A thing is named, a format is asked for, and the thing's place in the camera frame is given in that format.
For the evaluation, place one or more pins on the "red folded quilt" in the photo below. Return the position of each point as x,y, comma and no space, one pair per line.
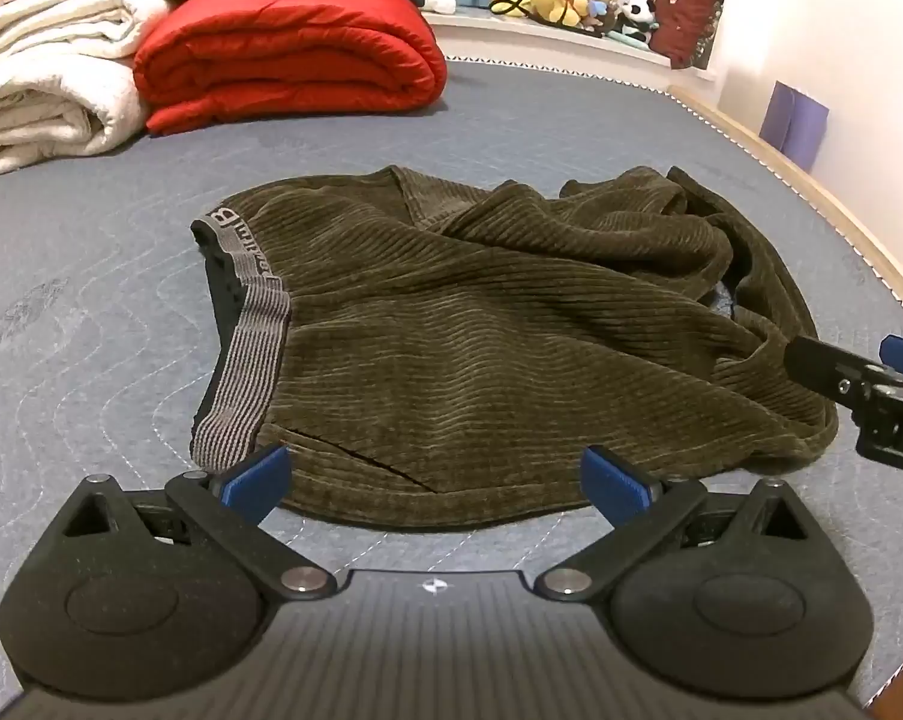
294,52

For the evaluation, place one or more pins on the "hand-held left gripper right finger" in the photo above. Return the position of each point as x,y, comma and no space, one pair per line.
612,478

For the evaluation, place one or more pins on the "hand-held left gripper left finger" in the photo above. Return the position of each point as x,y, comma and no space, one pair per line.
256,478

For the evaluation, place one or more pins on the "dark red cushion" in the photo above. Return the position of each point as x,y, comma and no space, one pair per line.
687,19

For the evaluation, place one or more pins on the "white folded blanket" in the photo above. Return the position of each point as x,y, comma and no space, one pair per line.
46,90

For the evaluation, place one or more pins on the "panda plush toy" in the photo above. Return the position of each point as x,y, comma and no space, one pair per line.
639,19

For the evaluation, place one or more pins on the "purple paper sheet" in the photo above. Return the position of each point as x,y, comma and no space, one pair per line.
796,124

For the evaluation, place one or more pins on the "white window ledge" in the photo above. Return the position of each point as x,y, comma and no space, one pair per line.
541,41

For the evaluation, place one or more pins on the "wooden bed frame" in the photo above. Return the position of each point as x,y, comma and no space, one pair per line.
811,187

